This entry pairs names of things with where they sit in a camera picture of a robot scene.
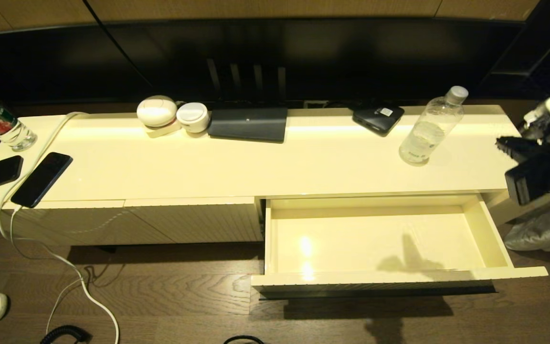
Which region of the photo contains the clear bottle white cap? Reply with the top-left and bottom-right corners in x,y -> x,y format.
399,86 -> 469,167

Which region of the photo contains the cream ribbed drawer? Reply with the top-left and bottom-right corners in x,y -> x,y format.
251,193 -> 549,299

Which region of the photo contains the cream tv cabinet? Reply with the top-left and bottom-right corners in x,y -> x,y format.
0,105 -> 550,247

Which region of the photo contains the grey curtain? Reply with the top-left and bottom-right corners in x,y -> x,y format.
503,72 -> 550,302

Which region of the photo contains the black box with sticker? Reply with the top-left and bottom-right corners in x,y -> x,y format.
352,106 -> 405,138

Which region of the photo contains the dark grey router box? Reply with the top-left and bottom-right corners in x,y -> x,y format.
207,107 -> 288,143

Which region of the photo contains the black television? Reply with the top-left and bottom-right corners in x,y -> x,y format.
0,19 -> 526,108

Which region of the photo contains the cream ribbed cabinet door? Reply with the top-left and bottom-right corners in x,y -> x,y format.
125,197 -> 264,243

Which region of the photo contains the white round device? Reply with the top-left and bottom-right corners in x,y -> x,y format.
176,102 -> 211,134

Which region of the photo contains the cream flat base block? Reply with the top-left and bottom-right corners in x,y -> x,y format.
145,119 -> 183,139

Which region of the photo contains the white egg-shaped device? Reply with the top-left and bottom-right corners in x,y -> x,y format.
136,95 -> 178,128

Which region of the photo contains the cream scratched cabinet door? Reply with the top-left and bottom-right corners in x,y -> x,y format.
0,200 -> 175,247

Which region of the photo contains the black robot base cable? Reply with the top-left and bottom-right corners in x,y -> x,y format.
222,335 -> 266,344

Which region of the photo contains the thick white power cable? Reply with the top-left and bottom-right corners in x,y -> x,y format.
0,112 -> 120,344

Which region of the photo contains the black coiled cable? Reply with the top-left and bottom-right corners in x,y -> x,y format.
40,325 -> 93,344

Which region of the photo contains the thin white charging cable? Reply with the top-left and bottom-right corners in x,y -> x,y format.
9,206 -> 87,335

